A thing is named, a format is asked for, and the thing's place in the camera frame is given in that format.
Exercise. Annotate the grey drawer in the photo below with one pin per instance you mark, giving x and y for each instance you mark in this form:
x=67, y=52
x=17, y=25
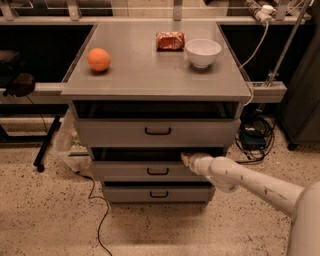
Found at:
x=150, y=171
x=166, y=194
x=157, y=133

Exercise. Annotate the white bowl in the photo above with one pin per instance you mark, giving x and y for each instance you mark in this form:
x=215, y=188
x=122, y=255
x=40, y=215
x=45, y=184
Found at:
x=202, y=52

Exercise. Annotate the grey drawer cabinet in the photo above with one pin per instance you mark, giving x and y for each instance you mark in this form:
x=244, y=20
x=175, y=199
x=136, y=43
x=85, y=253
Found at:
x=144, y=83

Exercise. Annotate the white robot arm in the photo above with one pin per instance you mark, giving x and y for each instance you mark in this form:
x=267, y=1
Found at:
x=301, y=204

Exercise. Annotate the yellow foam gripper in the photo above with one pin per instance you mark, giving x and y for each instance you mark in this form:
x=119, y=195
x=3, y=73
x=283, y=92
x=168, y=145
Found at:
x=195, y=163

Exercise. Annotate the clear plastic bag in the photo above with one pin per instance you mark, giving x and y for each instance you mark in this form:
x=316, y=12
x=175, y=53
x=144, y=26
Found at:
x=67, y=145

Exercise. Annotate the crushed red soda can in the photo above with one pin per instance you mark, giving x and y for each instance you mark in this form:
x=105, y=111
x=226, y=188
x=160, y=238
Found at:
x=170, y=41

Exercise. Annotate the grey top drawer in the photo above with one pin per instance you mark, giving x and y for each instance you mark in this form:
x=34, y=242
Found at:
x=157, y=133

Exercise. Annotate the dark grey cabinet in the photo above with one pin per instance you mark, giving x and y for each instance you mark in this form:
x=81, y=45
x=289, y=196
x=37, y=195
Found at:
x=299, y=111

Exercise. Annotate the orange fruit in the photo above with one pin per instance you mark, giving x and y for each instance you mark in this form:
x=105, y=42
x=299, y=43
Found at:
x=98, y=59

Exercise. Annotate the blue box on floor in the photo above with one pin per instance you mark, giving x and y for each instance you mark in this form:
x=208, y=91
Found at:
x=252, y=140

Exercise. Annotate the black chair leg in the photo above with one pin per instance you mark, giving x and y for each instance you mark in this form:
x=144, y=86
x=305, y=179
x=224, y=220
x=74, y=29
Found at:
x=46, y=142

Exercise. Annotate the metal diagonal rod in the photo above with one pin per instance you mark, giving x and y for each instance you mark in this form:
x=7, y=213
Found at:
x=273, y=74

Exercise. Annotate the dark round chair part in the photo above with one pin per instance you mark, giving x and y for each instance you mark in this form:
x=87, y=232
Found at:
x=21, y=86

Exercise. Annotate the grey bottom drawer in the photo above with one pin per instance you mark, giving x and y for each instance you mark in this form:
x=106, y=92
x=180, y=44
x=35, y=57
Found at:
x=166, y=194

